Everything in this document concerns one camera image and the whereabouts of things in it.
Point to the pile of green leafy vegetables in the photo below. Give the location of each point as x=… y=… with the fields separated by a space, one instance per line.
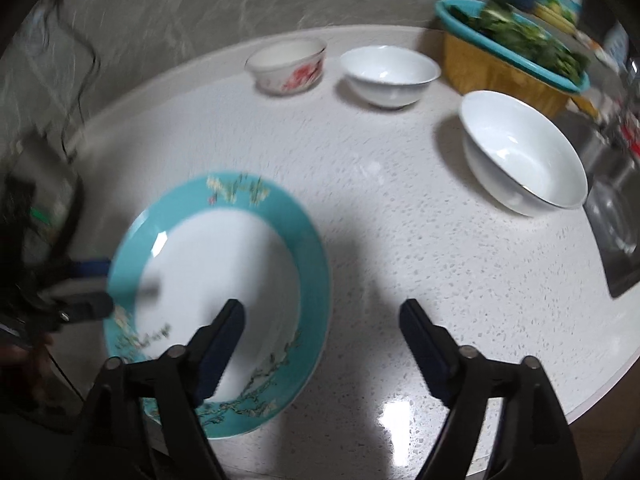
x=525 y=40

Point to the stainless steel sink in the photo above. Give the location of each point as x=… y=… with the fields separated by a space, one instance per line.
x=615 y=270

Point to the large white bowl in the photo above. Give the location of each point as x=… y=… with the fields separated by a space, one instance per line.
x=525 y=155

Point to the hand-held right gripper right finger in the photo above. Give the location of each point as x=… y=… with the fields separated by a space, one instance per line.
x=425 y=350

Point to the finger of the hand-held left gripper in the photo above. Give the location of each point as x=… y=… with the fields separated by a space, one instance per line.
x=90 y=268
x=80 y=306

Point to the small floral bowl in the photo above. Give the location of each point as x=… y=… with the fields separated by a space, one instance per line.
x=287 y=67

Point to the teal plastic colander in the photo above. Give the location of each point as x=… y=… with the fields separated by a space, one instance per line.
x=450 y=12

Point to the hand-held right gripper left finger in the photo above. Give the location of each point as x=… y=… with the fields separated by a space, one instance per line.
x=225 y=350

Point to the yellow plastic basin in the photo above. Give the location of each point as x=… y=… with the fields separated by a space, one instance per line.
x=495 y=85

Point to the clear glass bowl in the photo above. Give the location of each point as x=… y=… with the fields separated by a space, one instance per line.
x=612 y=215

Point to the deep teal rim plate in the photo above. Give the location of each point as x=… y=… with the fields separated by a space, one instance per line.
x=210 y=255

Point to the small white bowl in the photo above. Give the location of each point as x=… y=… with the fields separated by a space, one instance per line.
x=390 y=72

